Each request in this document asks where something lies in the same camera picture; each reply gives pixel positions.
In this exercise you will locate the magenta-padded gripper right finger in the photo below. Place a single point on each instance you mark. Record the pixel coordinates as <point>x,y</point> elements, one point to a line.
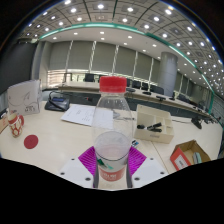
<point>148,171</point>

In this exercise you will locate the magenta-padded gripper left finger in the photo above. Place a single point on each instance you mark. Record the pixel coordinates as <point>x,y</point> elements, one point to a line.
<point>75,171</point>

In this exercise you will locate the clear red-capped water bottle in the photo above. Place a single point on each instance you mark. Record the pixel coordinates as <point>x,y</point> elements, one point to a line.
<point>111,146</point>

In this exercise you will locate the red-sided cardboard box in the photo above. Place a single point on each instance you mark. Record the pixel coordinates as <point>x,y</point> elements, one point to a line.
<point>180,160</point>

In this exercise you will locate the cream desk organizer tray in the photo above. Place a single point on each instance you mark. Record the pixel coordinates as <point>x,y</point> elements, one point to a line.
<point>153,136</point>

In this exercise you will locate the grey eraser block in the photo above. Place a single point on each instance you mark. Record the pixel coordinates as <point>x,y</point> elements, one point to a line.
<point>197,158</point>

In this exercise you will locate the flat round red coaster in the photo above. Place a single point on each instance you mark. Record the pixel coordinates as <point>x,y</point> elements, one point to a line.
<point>31,141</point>

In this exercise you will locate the white printed paper sheet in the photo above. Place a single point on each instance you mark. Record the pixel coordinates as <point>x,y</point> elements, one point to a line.
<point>78,115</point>

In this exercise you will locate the black desk phone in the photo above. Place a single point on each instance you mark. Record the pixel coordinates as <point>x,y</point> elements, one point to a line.
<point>56,103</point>

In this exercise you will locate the red and cream mug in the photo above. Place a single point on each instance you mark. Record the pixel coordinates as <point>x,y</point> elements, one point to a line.
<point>16,126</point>

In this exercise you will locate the row of black chairs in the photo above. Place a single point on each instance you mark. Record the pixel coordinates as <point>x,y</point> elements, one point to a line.
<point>156,89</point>

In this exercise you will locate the long curved conference desk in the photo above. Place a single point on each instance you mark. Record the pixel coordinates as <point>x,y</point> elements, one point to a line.
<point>80,87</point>

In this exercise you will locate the white paper carton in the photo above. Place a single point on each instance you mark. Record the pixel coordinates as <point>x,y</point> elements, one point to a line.
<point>25,98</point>

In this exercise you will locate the round ceiling lights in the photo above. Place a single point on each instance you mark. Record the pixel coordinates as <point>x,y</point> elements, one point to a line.
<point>100,6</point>

